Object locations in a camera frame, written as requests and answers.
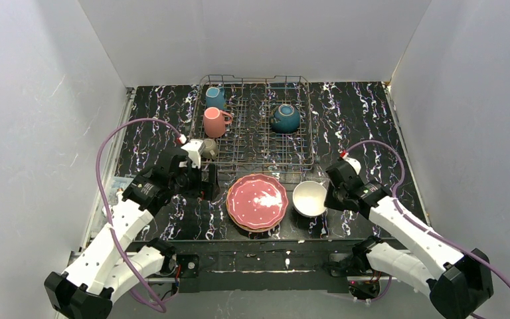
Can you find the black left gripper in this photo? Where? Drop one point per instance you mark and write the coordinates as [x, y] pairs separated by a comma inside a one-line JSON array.
[[204, 184]]

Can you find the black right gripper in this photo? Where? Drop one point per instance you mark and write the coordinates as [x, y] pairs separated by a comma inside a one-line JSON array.
[[335, 196]]

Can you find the beige ceramic mug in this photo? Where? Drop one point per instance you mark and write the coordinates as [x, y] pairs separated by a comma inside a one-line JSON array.
[[211, 149]]

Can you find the white ceramic bowl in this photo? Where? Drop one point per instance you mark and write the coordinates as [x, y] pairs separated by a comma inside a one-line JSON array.
[[308, 198]]

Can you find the pink polka dot plate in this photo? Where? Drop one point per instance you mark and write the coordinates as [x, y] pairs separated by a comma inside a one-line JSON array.
[[258, 182]]

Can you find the metal wire dish rack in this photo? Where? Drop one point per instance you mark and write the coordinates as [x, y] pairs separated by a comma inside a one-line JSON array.
[[249, 145]]

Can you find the pink ceramic mug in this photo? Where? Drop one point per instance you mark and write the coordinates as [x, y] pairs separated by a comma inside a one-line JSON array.
[[215, 122]]

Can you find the blue ceramic mug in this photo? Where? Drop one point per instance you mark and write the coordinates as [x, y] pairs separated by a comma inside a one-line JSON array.
[[215, 98]]

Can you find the brown beige bowl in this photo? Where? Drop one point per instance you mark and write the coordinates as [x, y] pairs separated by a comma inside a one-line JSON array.
[[285, 119]]

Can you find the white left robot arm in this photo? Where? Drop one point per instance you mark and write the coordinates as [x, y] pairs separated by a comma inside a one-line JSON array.
[[89, 286]]

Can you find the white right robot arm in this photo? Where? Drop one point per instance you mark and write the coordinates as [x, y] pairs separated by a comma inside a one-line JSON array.
[[456, 283]]

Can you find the clear plastic storage box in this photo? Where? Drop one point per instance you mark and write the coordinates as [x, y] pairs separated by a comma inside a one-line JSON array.
[[114, 186]]

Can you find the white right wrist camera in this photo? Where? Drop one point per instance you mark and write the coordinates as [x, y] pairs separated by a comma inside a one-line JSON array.
[[354, 163]]

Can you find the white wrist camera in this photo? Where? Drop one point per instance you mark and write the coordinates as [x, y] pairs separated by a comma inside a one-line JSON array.
[[194, 149], [354, 163]]

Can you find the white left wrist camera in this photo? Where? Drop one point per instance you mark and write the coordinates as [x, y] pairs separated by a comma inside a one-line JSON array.
[[194, 149]]

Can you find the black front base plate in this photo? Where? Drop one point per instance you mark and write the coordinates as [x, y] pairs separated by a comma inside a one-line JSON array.
[[258, 265]]

